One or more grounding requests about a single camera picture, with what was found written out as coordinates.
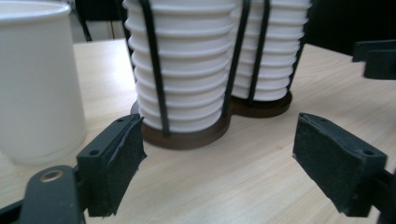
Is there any stack of white cups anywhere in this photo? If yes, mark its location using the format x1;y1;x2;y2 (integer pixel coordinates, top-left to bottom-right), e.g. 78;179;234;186
121;0;247;134
232;0;313;103

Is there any black wire cup holder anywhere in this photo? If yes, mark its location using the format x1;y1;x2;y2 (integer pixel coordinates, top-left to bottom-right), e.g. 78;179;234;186
121;0;309;151

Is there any black folding chair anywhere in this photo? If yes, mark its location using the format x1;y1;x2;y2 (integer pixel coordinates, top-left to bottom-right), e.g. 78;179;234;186
74;0;132;43

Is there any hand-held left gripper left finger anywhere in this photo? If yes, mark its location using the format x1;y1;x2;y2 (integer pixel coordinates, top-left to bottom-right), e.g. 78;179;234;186
76;113;148;217

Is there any white disposable paper cup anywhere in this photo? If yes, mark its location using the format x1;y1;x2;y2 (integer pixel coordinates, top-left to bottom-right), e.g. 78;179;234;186
0;0;88;166

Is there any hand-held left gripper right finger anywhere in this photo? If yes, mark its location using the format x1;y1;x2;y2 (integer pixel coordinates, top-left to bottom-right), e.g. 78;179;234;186
291;112;389;217

